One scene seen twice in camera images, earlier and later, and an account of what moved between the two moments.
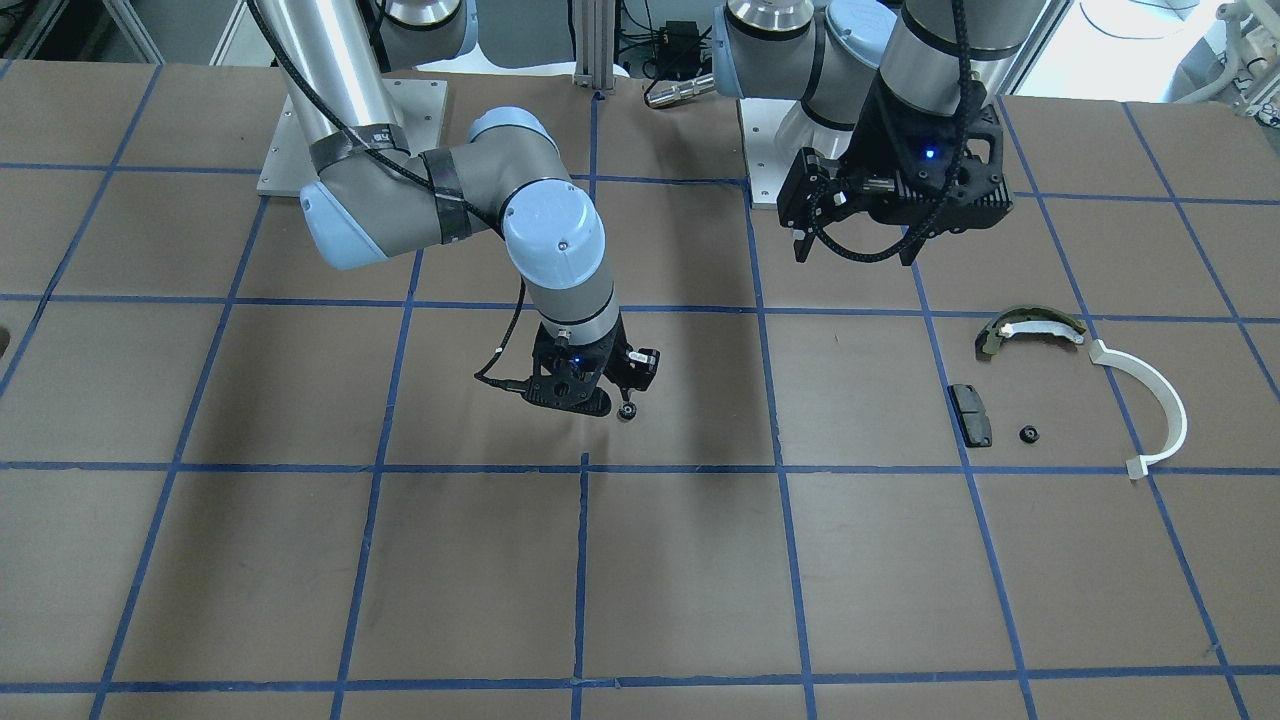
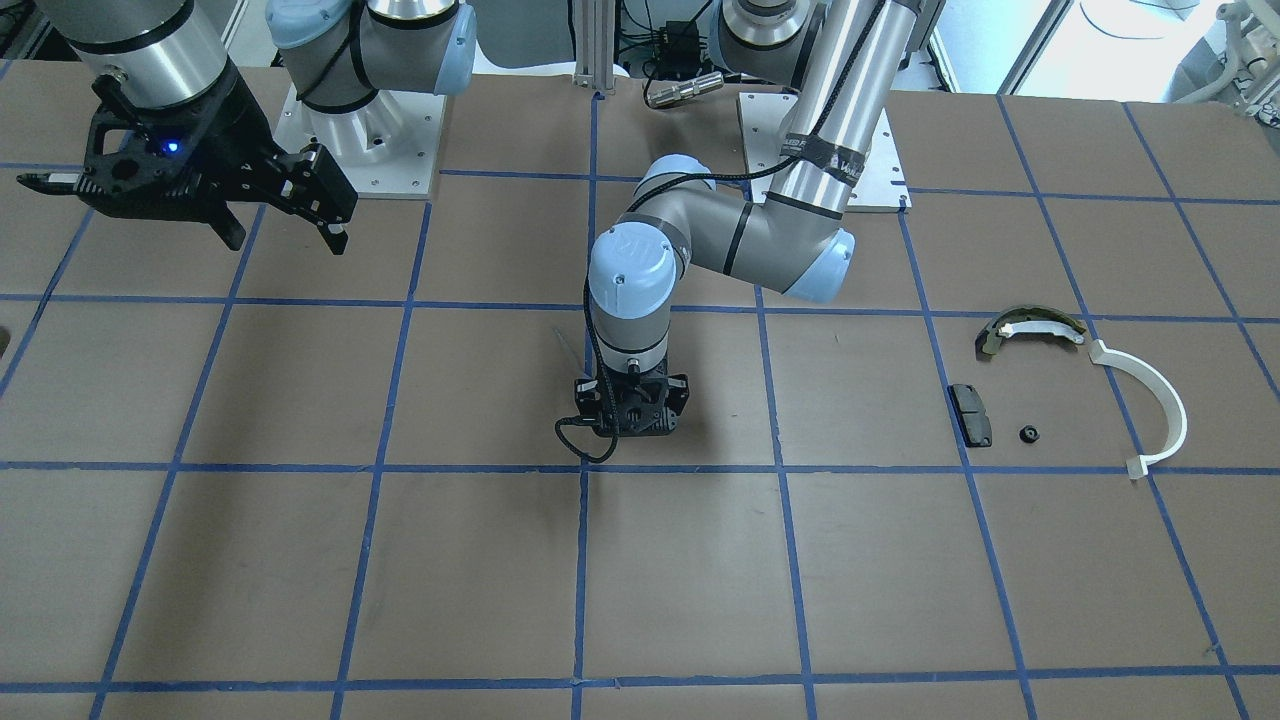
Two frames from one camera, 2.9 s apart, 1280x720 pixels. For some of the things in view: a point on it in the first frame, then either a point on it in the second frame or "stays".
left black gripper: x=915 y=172 -> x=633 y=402
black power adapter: x=679 y=51 stays
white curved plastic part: x=1139 y=467 stays
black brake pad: x=971 y=415 stays
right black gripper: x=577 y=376 -> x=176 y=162
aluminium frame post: x=594 y=24 stays
